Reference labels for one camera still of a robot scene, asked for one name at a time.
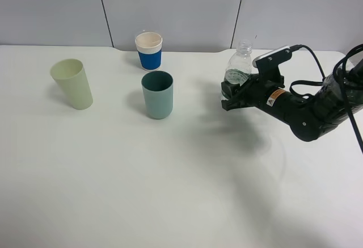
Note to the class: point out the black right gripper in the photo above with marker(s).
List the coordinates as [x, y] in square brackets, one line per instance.
[253, 93]

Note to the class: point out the clear bottle green label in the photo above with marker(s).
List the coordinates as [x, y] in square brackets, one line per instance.
[239, 66]

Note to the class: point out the teal plastic cup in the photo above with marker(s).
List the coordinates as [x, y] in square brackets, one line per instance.
[158, 93]

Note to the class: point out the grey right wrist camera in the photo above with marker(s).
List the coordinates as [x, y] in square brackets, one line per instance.
[271, 60]

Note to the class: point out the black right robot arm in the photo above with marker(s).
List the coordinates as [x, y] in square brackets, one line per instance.
[308, 116]

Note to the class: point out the blue sleeved paper cup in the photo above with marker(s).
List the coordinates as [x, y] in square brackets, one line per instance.
[149, 48]

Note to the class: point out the pale green plastic cup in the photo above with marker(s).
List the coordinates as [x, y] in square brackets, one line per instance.
[71, 77]

